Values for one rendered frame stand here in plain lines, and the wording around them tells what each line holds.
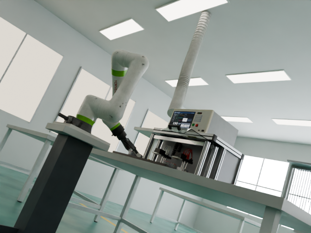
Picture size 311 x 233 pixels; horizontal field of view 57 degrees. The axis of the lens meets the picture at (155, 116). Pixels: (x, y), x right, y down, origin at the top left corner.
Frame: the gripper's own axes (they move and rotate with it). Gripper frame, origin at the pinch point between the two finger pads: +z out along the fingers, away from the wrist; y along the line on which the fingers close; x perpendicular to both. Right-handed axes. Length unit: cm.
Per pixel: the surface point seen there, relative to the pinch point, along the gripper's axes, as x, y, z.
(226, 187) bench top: 2, 93, 18
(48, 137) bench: -35, -121, -46
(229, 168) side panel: 47, 26, 49
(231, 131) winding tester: 73, 16, 32
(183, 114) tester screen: 55, -2, 1
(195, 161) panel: 33.3, 10.9, 32.4
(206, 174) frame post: 26, 32, 37
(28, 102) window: -7, -435, -123
